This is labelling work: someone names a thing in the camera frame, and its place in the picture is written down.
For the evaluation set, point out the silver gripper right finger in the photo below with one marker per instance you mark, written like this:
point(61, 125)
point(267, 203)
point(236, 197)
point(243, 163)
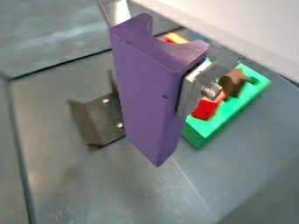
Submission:
point(199, 84)

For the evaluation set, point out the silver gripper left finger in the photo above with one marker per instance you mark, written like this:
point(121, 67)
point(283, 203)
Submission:
point(114, 11)

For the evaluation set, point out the purple arch block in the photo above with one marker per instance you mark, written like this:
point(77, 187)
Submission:
point(149, 70)

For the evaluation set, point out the green shape sorter board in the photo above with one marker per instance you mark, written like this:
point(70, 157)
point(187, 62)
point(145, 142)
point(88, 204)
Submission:
point(197, 131)

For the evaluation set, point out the brown star block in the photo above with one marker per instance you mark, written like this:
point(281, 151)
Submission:
point(232, 82)

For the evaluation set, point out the red hexagonal prism block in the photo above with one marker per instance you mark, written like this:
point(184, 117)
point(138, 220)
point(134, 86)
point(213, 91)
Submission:
point(207, 107)

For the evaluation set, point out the red rectangular block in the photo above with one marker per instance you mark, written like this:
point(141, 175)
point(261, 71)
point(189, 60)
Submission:
point(171, 37)

